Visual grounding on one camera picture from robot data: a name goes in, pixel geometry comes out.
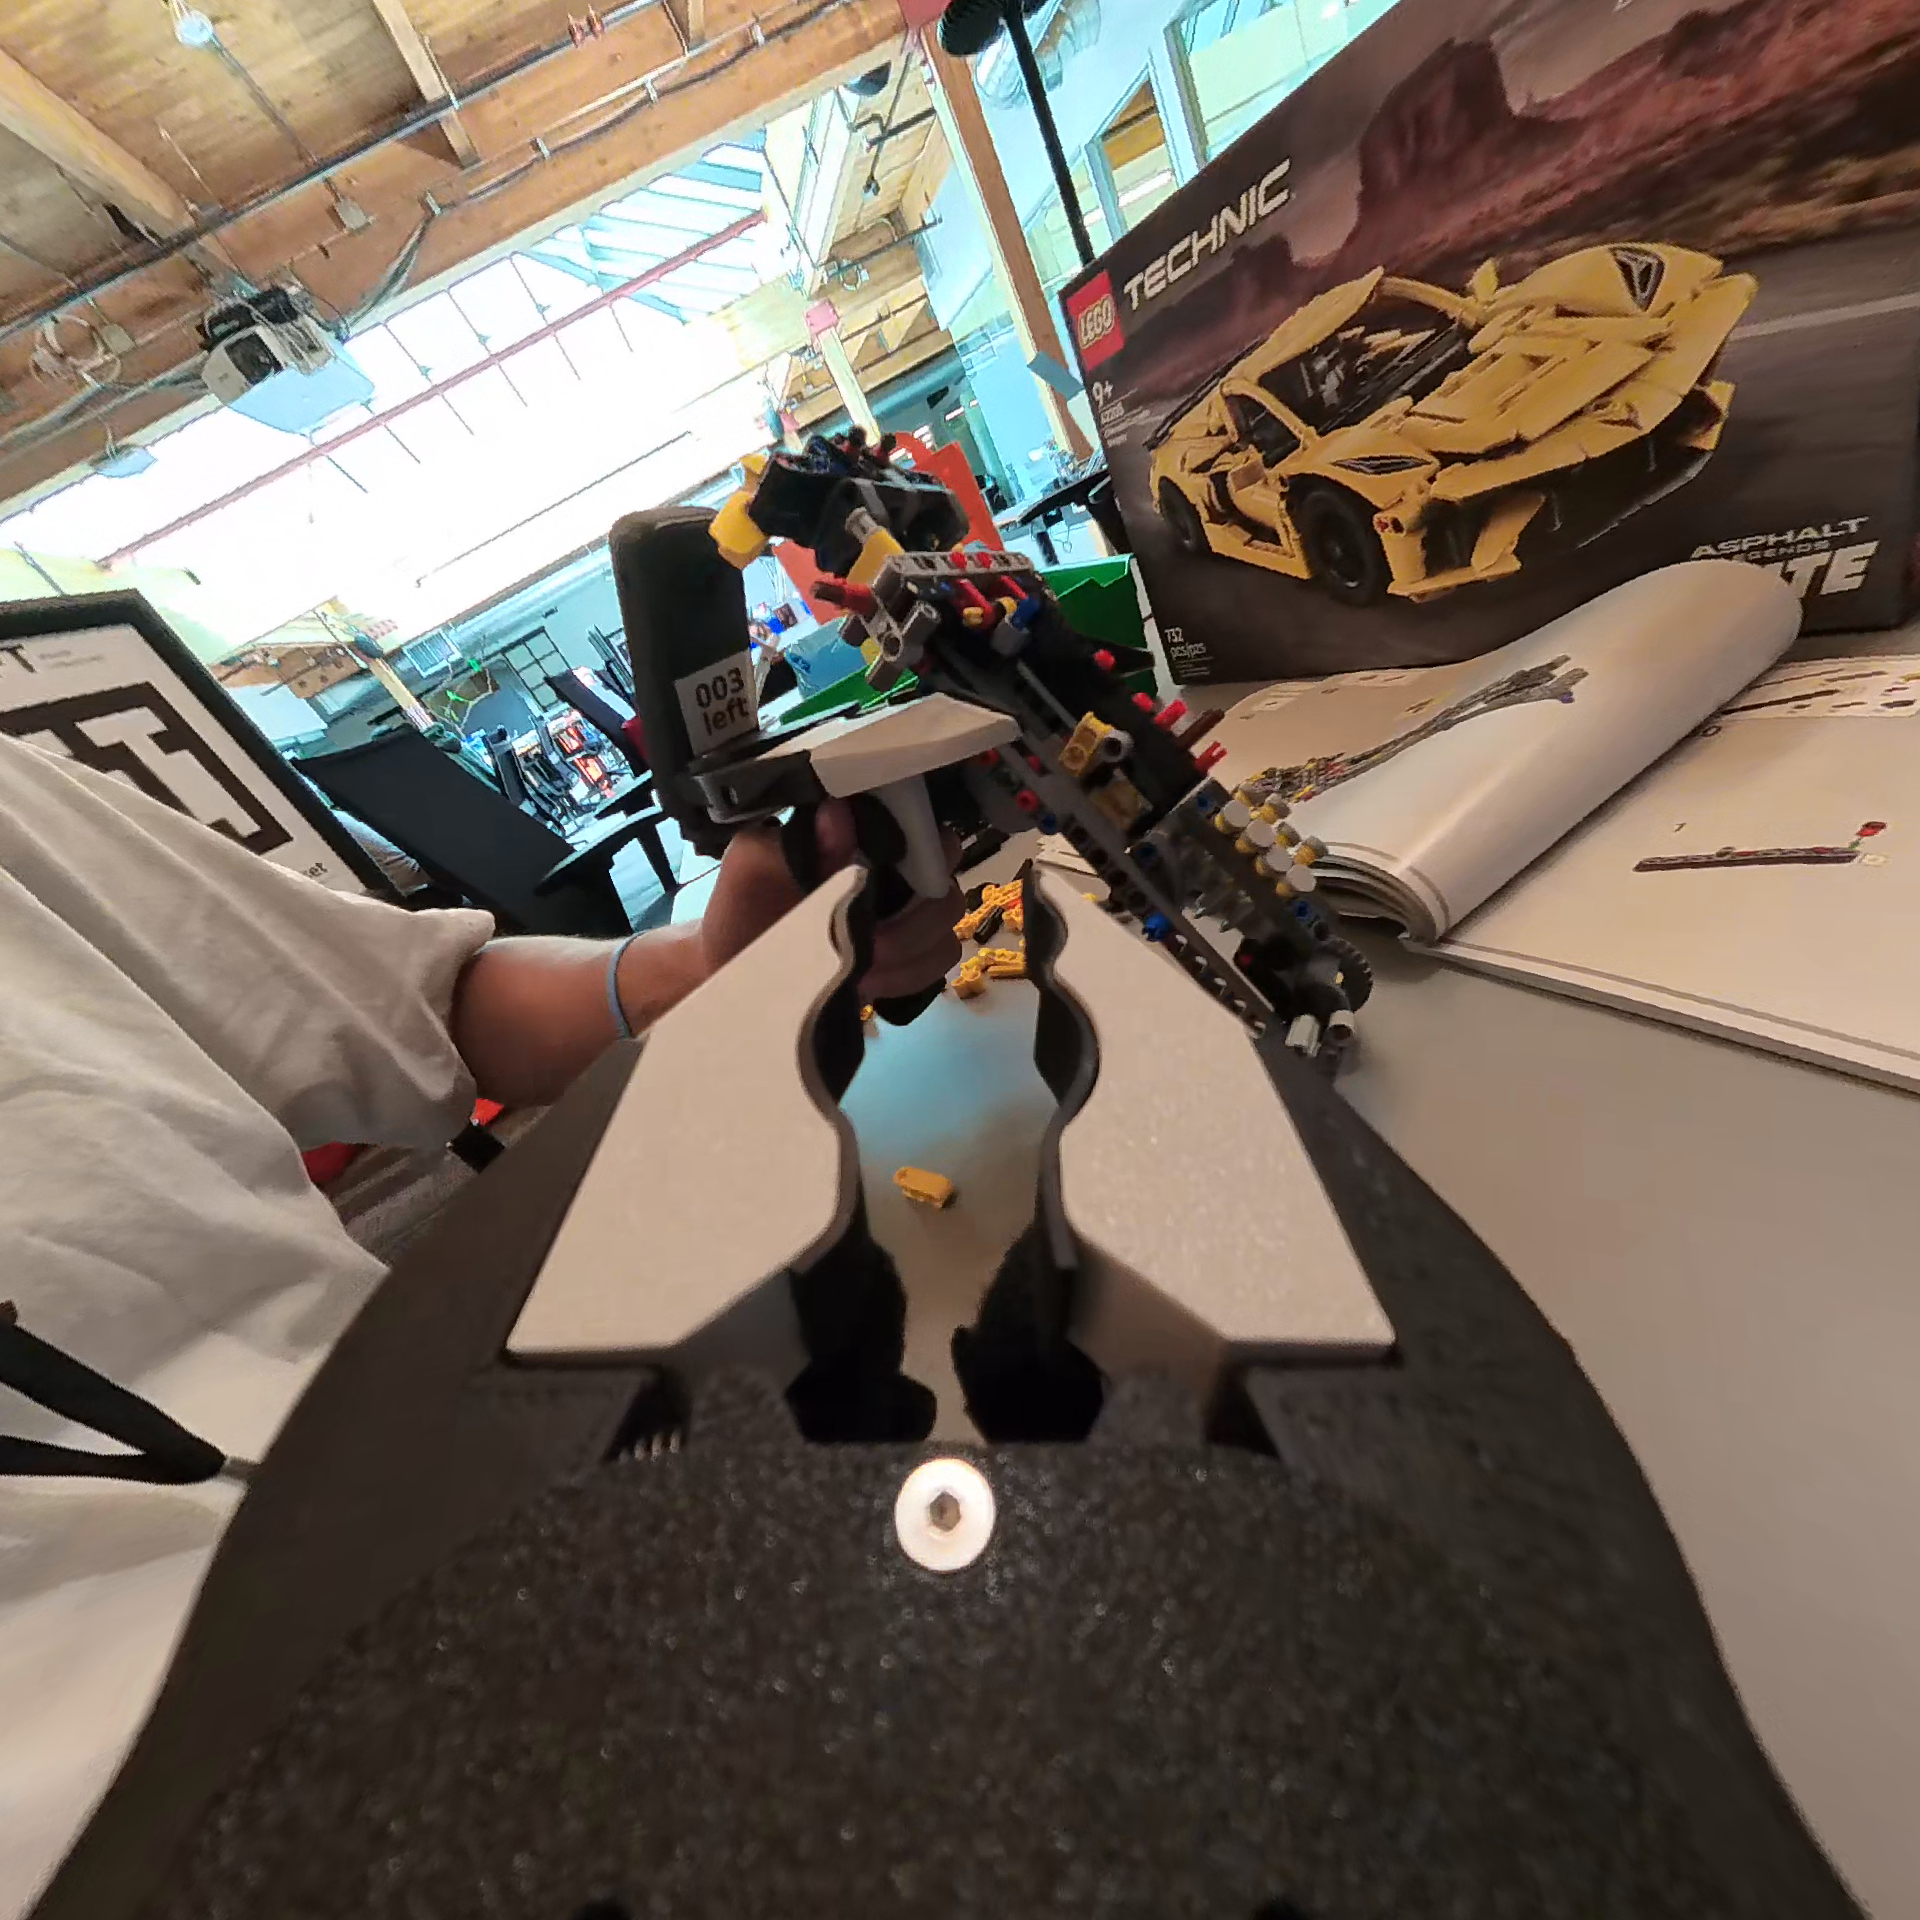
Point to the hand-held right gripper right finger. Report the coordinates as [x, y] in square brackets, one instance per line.
[1217, 1186]

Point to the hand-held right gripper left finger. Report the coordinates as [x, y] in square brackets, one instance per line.
[691, 1186]

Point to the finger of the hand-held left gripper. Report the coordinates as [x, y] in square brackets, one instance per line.
[916, 743]

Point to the lego car chassis model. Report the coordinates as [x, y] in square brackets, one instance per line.
[1050, 721]

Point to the yellow lego connector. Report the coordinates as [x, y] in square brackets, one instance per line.
[925, 1186]

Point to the pile of loose lego pieces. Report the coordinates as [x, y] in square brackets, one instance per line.
[991, 932]

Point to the lego instruction booklet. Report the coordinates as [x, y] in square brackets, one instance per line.
[1575, 841]

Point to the lego set box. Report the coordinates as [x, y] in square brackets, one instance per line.
[1500, 376]

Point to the person's left hand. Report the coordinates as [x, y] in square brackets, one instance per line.
[748, 900]

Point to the blue wristband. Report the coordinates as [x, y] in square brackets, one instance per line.
[624, 983]

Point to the green plastic bin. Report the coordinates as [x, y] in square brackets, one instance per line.
[1100, 599]

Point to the red tote bag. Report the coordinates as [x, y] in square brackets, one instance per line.
[921, 460]

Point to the black office chair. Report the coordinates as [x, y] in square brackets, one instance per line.
[451, 841]

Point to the ceiling projector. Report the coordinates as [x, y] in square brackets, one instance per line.
[278, 362]

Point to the black and white sign board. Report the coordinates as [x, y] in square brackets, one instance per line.
[152, 721]

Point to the person's white shirt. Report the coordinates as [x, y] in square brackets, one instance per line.
[152, 1051]

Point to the black pole lamp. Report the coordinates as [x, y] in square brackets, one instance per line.
[1036, 88]

